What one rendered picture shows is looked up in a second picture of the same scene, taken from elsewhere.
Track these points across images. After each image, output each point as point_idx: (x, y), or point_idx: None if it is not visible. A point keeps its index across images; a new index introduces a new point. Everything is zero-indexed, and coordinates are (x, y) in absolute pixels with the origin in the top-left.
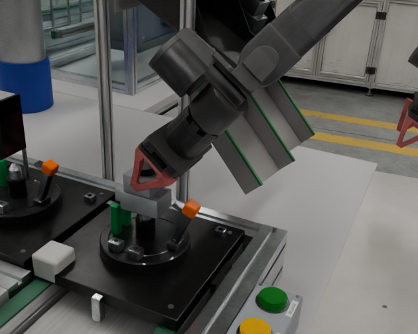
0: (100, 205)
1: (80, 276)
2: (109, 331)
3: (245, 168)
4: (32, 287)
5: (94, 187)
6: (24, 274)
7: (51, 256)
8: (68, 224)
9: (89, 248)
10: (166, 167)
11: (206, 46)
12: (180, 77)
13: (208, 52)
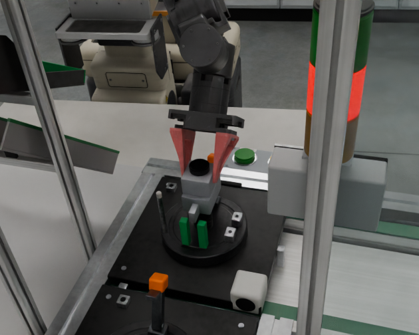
0: (133, 290)
1: (263, 264)
2: (284, 259)
3: (106, 153)
4: (275, 311)
5: (91, 309)
6: (268, 316)
7: (257, 280)
8: (181, 304)
9: (219, 271)
10: (241, 125)
11: (206, 19)
12: (227, 50)
13: (208, 23)
